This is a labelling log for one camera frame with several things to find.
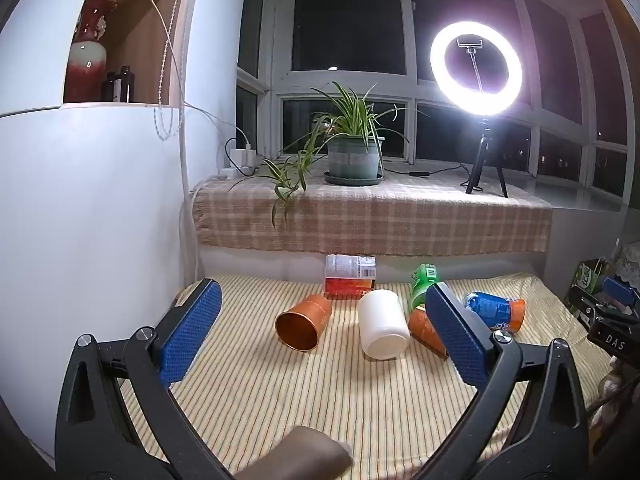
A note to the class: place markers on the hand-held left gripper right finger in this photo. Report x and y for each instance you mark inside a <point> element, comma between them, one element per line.
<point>457,335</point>

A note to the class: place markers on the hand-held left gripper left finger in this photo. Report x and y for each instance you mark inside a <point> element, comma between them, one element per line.
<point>192,330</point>

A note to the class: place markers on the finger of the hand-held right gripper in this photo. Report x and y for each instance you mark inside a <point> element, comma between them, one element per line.
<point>621,290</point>

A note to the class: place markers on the white plastic cup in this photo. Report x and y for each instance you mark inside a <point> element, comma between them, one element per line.
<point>382,326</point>

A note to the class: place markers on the orange metallic cup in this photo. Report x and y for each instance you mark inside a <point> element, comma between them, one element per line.
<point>302,324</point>

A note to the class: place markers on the orange paper cup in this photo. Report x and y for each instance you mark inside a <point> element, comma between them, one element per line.
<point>424,331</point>

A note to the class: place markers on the lace cloth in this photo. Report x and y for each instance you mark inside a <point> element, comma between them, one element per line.
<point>629,260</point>

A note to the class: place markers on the blue and orange drink can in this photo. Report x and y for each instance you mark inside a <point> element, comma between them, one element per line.
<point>496,310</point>

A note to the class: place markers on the green drink can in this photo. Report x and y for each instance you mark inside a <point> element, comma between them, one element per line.
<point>421,285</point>

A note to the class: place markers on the bottle with red drink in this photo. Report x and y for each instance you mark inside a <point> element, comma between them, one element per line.
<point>349,276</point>

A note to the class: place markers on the striped bed sheet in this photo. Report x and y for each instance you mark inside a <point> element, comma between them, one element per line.
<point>300,400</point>

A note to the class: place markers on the checkered cloth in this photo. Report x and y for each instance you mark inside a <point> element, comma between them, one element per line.
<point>400,220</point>

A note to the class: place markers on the brown cushion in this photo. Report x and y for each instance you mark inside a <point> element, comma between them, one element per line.
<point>300,455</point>

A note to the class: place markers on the black tripod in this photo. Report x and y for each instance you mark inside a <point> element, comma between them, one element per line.
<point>484,160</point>

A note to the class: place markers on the white power adapter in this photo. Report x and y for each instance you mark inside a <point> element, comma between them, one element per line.
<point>245,156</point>

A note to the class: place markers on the dark green pot saucer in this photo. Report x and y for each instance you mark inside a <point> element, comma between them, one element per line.
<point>352,180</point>

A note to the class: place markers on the green plant pot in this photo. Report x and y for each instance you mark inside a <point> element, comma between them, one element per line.
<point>352,157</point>

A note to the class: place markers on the spider plant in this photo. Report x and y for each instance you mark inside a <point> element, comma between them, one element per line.
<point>345,120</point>

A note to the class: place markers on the dark glass bottle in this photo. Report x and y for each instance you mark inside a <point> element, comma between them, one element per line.
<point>111,87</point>
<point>127,84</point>

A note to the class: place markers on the red and white vase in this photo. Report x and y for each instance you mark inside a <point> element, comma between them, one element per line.
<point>89,57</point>

